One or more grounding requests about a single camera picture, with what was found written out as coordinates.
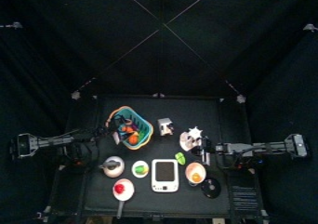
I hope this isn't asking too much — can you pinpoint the white bowl with orange inside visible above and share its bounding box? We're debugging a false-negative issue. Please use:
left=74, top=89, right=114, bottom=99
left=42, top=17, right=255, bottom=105
left=184, top=161, right=207, bottom=186

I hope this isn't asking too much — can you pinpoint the white toy tablet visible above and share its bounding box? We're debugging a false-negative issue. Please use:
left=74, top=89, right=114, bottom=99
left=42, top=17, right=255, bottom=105
left=149, top=158, right=180, bottom=193

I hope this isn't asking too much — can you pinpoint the small white plate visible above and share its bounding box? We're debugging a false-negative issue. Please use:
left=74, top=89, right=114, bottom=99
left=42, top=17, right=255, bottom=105
left=130, top=160, right=149, bottom=179

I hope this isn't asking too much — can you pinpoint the orange toy fruit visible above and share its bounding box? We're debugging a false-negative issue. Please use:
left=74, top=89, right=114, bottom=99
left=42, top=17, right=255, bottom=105
left=126, top=134, right=140, bottom=146

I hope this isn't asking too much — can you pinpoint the white star-shaped toy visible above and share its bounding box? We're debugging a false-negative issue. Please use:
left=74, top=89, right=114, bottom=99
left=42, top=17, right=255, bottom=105
left=185, top=125, right=203, bottom=140

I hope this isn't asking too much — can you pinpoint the green and yellow toy corn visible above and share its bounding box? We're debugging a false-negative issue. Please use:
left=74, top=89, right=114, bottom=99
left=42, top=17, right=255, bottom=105
left=133, top=165, right=149, bottom=176

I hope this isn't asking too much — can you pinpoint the teal basket with orange rim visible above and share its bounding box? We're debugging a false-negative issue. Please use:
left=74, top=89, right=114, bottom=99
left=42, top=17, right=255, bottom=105
left=105, top=105, right=155, bottom=151

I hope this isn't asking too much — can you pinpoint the white toy frying pan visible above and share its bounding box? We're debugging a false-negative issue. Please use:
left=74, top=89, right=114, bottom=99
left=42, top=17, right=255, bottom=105
left=112, top=178, right=136, bottom=220

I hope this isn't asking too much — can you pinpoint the white toy kettle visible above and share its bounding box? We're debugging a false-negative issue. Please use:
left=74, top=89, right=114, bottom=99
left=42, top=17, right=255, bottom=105
left=97, top=155, right=125, bottom=178

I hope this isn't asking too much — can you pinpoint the orange toy carrot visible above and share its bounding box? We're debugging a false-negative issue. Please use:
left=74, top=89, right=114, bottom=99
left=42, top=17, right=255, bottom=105
left=120, top=125, right=137, bottom=135

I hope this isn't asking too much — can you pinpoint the green toy pea pod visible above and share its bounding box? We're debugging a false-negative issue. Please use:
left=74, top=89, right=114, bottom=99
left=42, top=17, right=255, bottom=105
left=173, top=152, right=187, bottom=166

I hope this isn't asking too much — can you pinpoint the white printed label sticker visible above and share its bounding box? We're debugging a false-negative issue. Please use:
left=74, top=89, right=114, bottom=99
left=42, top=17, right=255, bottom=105
left=231, top=185, right=257, bottom=213

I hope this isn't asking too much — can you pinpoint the black round disc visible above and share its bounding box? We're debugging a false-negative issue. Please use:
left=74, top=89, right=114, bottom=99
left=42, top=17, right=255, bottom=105
left=200, top=178, right=221, bottom=200

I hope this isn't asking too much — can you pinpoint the white plate with pink print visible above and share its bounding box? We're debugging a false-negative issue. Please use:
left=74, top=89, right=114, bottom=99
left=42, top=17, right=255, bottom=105
left=177, top=130, right=201, bottom=152

